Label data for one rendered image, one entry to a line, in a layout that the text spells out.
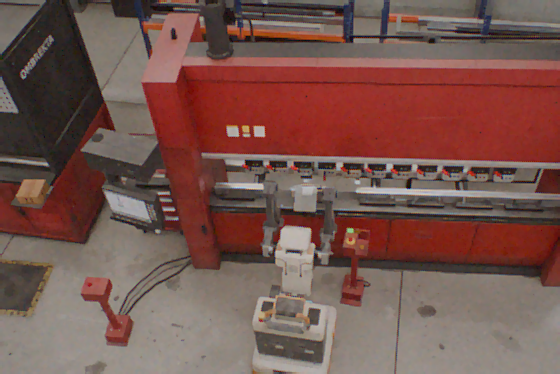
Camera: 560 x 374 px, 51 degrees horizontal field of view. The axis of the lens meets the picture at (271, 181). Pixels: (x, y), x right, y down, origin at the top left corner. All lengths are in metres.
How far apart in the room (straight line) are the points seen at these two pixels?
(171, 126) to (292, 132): 0.92
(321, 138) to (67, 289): 2.95
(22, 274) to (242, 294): 2.22
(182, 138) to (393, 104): 1.57
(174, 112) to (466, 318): 3.12
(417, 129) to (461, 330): 1.93
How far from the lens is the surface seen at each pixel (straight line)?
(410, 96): 4.32
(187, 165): 4.69
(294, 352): 4.82
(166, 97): 4.24
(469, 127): 4.58
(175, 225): 5.96
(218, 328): 5.49
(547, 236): 5.53
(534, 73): 4.33
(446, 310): 5.62
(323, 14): 6.27
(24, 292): 6.25
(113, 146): 4.30
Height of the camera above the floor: 4.78
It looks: 48 degrees down
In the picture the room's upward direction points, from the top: 5 degrees counter-clockwise
